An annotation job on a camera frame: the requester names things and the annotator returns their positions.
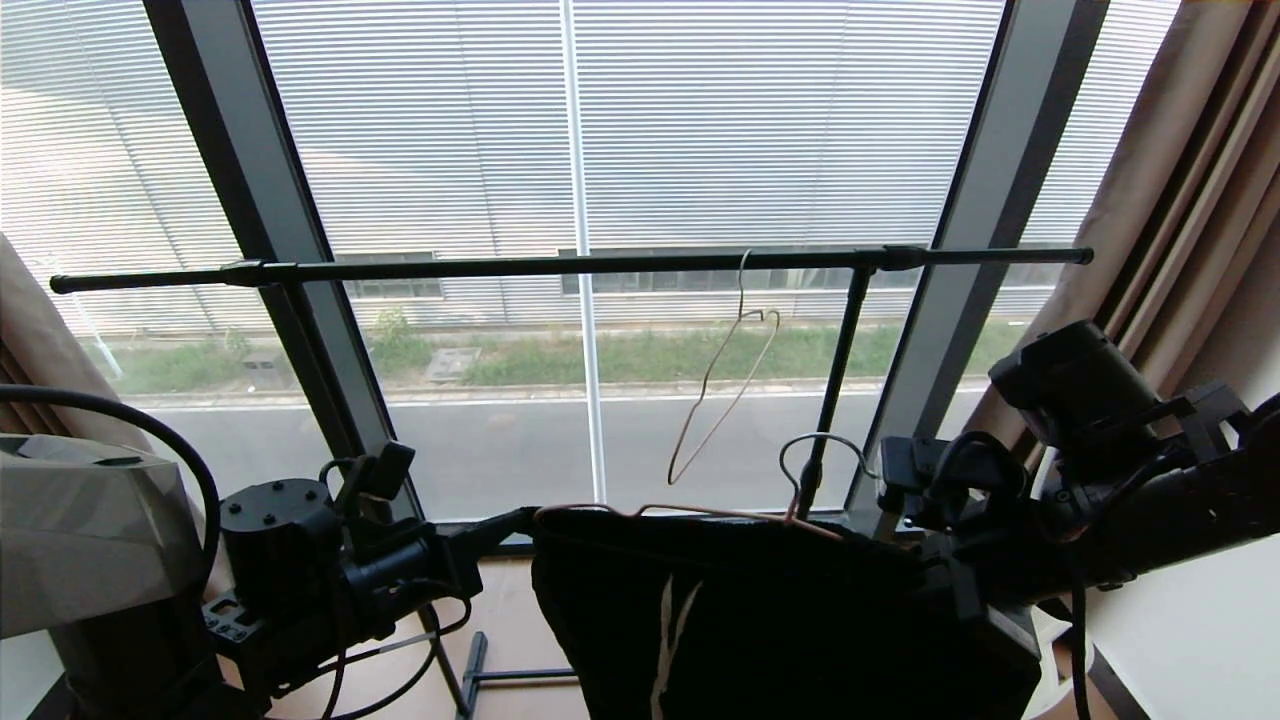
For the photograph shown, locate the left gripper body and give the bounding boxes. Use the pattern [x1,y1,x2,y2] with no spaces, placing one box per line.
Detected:
[338,528,485,643]

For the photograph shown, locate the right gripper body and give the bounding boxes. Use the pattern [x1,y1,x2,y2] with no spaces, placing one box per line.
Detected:
[895,528,1046,703]

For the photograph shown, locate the black trousers with white cord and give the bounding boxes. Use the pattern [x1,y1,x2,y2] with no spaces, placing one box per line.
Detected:
[530,505,1041,720]

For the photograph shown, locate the pink clothes hanger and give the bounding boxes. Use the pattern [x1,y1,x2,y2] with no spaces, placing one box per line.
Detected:
[667,250,781,488]
[533,432,881,546]

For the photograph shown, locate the white laundry basket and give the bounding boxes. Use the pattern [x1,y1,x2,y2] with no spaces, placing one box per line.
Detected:
[1022,610,1096,720]

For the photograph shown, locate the black clothes rack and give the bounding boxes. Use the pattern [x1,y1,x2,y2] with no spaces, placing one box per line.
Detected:
[50,245,1094,720]

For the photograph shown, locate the window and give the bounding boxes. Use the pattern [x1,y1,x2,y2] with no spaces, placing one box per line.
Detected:
[0,0,1181,551]

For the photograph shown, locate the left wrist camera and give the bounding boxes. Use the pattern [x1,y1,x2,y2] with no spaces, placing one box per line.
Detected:
[318,440,418,546]

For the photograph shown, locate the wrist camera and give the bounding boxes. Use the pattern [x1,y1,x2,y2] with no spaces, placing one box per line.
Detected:
[878,432,1033,533]
[318,440,418,546]

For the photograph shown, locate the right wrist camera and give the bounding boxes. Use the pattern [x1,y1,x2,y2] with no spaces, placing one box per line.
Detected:
[878,432,1033,533]

